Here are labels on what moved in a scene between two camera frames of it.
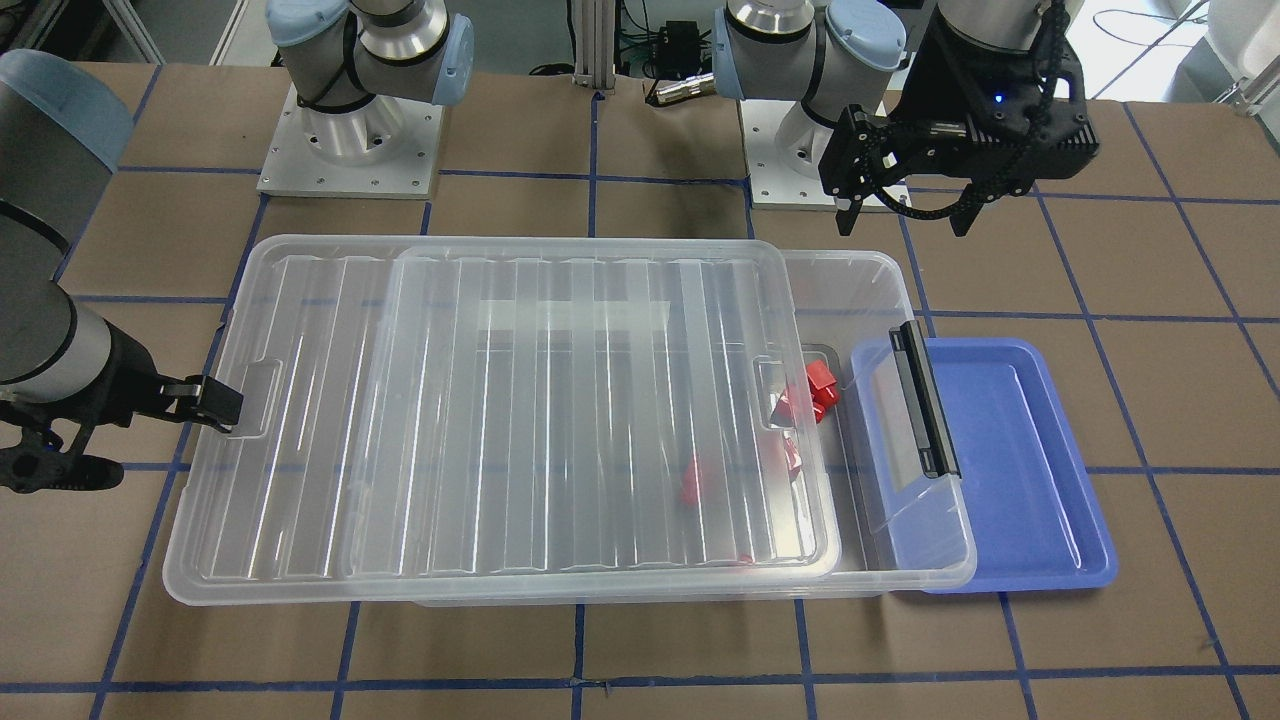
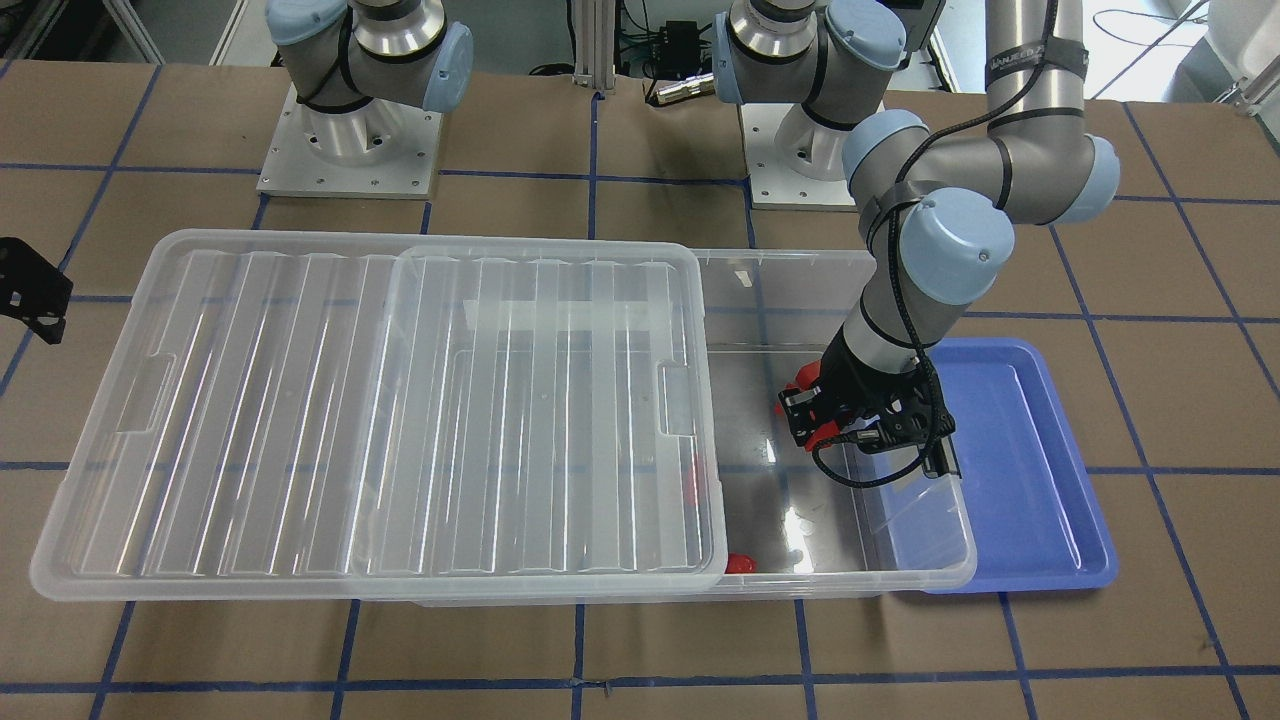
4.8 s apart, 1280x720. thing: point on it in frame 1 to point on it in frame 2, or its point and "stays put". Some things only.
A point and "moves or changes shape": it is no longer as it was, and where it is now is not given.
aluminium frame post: [595, 44] stays put
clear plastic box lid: [515, 421] moves or changes shape
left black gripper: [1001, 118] to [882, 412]
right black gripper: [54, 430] to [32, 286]
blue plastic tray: [1035, 514] stays put
